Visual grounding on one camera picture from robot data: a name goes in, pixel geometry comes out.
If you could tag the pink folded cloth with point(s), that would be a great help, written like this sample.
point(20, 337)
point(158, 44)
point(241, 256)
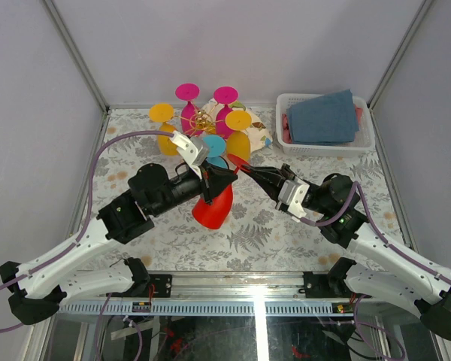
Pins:
point(286, 136)

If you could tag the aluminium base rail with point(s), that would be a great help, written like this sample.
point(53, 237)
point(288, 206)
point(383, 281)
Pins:
point(233, 284)

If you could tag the white plastic basket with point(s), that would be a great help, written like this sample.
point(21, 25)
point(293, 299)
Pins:
point(364, 139)

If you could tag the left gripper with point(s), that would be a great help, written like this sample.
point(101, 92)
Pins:
point(215, 180)

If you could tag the gold wine glass rack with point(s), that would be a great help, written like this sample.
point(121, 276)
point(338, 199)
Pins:
point(206, 117)

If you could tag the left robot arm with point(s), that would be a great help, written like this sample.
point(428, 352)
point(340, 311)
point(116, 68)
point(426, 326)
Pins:
point(151, 193)

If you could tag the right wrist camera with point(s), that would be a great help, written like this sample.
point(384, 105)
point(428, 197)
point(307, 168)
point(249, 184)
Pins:
point(290, 199)

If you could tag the yellow wine glass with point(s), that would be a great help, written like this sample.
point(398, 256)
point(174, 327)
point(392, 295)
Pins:
point(162, 113)
point(238, 143)

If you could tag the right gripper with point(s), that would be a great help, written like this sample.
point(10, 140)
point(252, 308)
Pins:
point(270, 178)

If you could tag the magenta wine glass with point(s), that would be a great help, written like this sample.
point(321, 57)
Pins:
point(188, 92)
point(225, 96)

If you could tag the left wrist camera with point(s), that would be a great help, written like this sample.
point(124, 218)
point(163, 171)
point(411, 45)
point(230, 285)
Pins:
point(193, 150)

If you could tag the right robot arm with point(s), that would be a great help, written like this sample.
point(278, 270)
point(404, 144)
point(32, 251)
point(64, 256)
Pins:
point(331, 207)

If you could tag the blue folded towel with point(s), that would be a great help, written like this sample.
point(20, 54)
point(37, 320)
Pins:
point(324, 120)

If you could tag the red wine glass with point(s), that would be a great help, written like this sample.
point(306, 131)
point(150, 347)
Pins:
point(213, 216)

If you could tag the dinosaur print cloth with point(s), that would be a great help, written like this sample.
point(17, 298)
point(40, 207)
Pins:
point(258, 133)

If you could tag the teal wine glass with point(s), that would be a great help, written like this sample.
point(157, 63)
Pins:
point(217, 147)

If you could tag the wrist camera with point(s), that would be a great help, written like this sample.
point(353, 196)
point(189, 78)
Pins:
point(193, 150)
point(290, 199)

